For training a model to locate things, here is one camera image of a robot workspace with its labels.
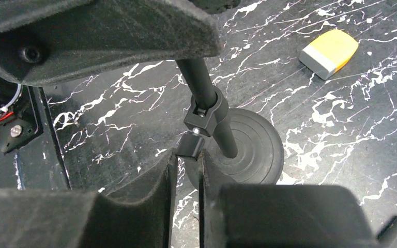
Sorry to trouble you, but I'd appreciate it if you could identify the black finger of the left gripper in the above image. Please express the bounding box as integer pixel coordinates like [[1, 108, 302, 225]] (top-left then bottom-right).
[[189, 0, 241, 14], [0, 1, 222, 86]]

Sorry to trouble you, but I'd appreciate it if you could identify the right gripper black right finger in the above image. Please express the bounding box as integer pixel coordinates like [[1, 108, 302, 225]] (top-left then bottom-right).
[[198, 151, 379, 247]]

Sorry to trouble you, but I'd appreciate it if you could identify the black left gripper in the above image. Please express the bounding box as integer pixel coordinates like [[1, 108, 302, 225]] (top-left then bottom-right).
[[0, 78, 43, 154]]

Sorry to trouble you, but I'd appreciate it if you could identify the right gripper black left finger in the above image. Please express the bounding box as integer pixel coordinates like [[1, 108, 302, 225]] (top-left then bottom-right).
[[0, 151, 178, 247]]

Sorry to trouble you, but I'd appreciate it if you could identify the black desktop microphone stand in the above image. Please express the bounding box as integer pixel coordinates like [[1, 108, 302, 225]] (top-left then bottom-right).
[[176, 58, 284, 187]]

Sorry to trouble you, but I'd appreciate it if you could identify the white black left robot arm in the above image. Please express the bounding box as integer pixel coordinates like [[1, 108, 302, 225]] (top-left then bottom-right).
[[0, 1, 239, 193]]

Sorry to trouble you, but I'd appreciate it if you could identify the yellow and grey eraser block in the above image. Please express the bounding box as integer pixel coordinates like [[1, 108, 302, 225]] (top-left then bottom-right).
[[299, 29, 359, 80]]

